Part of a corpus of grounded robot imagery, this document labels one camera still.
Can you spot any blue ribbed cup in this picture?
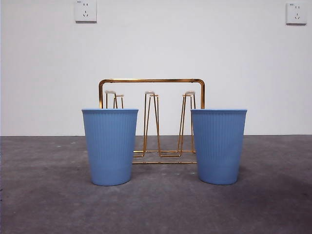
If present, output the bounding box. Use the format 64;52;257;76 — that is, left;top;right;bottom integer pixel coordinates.
190;108;248;185
81;107;139;187

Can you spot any white wall socket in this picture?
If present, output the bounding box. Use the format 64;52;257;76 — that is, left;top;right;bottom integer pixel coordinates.
286;2;307;25
74;0;98;24

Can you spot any gold wire cup rack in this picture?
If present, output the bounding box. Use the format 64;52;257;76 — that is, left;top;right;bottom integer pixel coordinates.
98;78;206;165

